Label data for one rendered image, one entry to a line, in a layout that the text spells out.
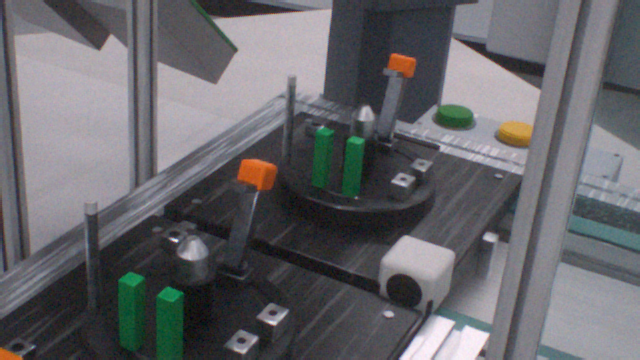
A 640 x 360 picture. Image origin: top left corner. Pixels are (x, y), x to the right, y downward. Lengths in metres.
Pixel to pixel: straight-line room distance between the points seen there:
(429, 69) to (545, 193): 0.56
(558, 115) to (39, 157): 0.69
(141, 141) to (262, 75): 0.50
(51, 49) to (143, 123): 0.58
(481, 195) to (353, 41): 0.33
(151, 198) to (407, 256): 0.24
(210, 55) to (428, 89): 0.31
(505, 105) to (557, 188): 0.77
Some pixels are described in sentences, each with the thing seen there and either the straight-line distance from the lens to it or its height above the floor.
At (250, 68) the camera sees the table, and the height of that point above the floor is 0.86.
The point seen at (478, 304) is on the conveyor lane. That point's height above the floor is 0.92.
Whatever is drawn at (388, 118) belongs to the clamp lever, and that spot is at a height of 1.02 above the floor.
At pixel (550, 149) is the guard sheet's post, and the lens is 0.58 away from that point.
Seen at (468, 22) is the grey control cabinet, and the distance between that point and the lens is 3.88.
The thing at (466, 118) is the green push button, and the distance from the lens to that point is 1.00.
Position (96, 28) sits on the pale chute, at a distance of 1.04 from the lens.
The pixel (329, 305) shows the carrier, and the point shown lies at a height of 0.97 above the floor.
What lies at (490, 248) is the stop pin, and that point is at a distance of 0.80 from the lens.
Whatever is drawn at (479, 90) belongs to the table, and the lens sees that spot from 1.38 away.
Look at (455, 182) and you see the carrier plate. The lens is 0.86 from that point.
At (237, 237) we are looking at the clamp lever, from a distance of 0.65.
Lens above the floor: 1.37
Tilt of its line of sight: 28 degrees down
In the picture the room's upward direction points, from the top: 5 degrees clockwise
